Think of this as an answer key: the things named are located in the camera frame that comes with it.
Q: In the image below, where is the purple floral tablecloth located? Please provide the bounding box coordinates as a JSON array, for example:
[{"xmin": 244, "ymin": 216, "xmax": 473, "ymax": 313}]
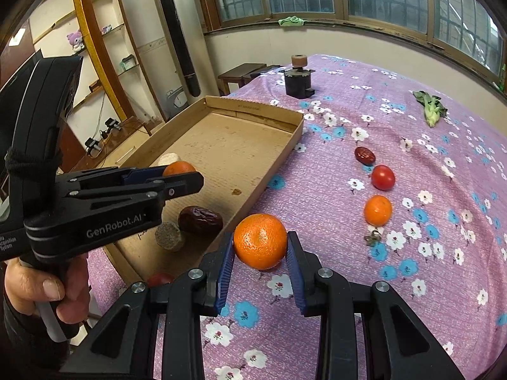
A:
[{"xmin": 85, "ymin": 53, "xmax": 507, "ymax": 380}]

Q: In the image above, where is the green leafy vegetable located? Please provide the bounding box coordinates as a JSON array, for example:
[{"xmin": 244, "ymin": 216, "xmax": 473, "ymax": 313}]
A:
[{"xmin": 412, "ymin": 90, "xmax": 449, "ymax": 128}]

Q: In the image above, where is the dark red tomato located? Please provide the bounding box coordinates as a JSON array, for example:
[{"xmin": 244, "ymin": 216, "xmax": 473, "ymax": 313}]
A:
[{"xmin": 147, "ymin": 272, "xmax": 176, "ymax": 288}]

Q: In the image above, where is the wooden wall shelf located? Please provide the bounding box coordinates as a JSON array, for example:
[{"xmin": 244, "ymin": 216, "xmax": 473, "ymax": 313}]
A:
[{"xmin": 24, "ymin": 0, "xmax": 168, "ymax": 127}]

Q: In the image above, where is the purple plush toy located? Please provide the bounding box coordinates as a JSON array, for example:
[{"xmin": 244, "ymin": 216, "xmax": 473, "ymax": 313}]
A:
[{"xmin": 66, "ymin": 31, "xmax": 87, "ymax": 52}]

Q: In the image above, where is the small red date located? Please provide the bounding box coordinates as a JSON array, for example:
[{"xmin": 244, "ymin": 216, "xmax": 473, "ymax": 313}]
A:
[{"xmin": 354, "ymin": 146, "xmax": 376, "ymax": 166}]

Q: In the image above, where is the person's left forearm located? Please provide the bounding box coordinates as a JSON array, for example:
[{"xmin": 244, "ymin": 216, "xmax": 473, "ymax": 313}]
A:
[{"xmin": 0, "ymin": 293, "xmax": 74, "ymax": 380}]

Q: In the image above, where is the standing air conditioner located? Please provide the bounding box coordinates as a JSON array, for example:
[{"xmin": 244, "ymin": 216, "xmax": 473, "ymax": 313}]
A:
[{"xmin": 148, "ymin": 0, "xmax": 203, "ymax": 124}]

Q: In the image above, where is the black motor with tan wheel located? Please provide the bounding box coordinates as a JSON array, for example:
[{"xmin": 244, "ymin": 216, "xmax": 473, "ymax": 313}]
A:
[{"xmin": 284, "ymin": 54, "xmax": 316, "ymax": 98}]

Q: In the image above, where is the small orange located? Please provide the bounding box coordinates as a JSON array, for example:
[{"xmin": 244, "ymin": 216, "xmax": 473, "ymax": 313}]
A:
[{"xmin": 363, "ymin": 195, "xmax": 394, "ymax": 227}]

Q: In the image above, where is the person's left hand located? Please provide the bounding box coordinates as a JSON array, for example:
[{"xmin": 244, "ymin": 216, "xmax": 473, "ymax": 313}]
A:
[{"xmin": 5, "ymin": 254, "xmax": 93, "ymax": 324}]

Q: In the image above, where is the green cloth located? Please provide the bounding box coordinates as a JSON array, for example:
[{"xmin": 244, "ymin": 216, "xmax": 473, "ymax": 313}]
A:
[{"xmin": 278, "ymin": 15, "xmax": 308, "ymax": 29}]

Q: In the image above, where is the large red date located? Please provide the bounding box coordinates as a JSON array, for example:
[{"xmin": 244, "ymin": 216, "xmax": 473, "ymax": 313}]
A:
[{"xmin": 178, "ymin": 205, "xmax": 224, "ymax": 236}]

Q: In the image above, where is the pale yam chunk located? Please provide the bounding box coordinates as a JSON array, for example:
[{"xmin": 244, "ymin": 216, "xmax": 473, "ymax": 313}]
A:
[
  {"xmin": 155, "ymin": 222, "xmax": 186, "ymax": 252},
  {"xmin": 152, "ymin": 152, "xmax": 180, "ymax": 168}
]

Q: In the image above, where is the wooden stool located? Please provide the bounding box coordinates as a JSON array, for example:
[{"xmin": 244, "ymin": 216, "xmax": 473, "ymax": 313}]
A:
[{"xmin": 218, "ymin": 63, "xmax": 279, "ymax": 96}]

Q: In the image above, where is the large orange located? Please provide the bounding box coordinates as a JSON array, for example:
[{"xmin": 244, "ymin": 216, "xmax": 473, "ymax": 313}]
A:
[{"xmin": 233, "ymin": 213, "xmax": 288, "ymax": 271}]

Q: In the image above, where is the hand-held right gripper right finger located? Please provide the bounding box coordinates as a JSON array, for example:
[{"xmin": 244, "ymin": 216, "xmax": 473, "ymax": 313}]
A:
[{"xmin": 286, "ymin": 230, "xmax": 466, "ymax": 380}]

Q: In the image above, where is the shallow cardboard box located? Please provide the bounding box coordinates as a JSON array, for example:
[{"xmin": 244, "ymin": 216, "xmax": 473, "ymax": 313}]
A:
[{"xmin": 105, "ymin": 95, "xmax": 305, "ymax": 286}]

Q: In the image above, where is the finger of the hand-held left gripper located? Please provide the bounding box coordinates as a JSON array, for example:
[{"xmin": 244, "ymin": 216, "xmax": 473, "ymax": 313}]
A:
[
  {"xmin": 57, "ymin": 167, "xmax": 168, "ymax": 189},
  {"xmin": 70, "ymin": 170, "xmax": 205, "ymax": 211}
]

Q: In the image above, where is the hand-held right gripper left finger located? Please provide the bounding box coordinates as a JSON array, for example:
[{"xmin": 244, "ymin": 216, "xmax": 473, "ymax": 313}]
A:
[{"xmin": 57, "ymin": 231, "xmax": 237, "ymax": 380}]

